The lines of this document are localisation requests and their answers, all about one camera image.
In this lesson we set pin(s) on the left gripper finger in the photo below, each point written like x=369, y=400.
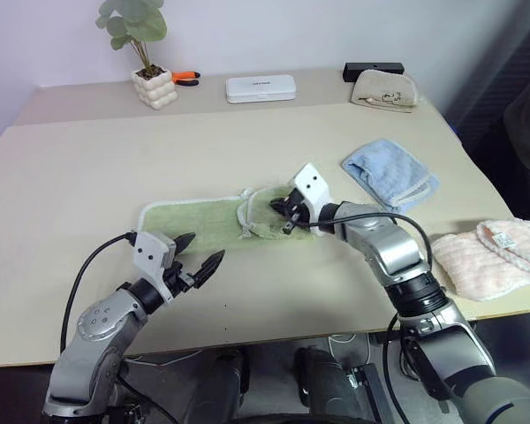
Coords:
x=209, y=266
x=184, y=244

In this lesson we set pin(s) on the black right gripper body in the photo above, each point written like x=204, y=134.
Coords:
x=300, y=209

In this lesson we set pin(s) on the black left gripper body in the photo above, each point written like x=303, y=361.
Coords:
x=179, y=279

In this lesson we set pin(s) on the green towel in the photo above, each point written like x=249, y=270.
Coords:
x=190, y=217

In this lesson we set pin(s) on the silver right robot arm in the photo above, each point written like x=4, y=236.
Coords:
x=393, y=254

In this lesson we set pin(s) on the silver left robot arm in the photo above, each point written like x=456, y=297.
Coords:
x=97, y=322

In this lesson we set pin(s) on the blue folded towel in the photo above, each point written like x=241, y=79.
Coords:
x=391, y=174

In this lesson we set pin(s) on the pink folded towel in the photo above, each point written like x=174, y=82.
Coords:
x=472, y=262

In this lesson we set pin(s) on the white flat case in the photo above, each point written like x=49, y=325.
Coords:
x=260, y=89

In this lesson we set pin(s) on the dark rounded shape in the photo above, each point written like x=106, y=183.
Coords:
x=223, y=388
x=322, y=384

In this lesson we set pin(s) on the beige fabric pouch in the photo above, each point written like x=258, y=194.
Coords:
x=384, y=93

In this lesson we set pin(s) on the black rectangular box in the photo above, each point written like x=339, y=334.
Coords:
x=353, y=70

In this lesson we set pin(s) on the white bubble plant pot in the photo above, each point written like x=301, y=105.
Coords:
x=155, y=90

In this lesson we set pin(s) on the green leafy plant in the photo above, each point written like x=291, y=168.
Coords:
x=134, y=22

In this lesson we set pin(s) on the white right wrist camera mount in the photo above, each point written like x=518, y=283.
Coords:
x=311, y=183

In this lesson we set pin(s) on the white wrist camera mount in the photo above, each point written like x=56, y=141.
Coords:
x=150, y=248
x=311, y=183

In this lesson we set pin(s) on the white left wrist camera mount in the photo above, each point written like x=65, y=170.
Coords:
x=150, y=248

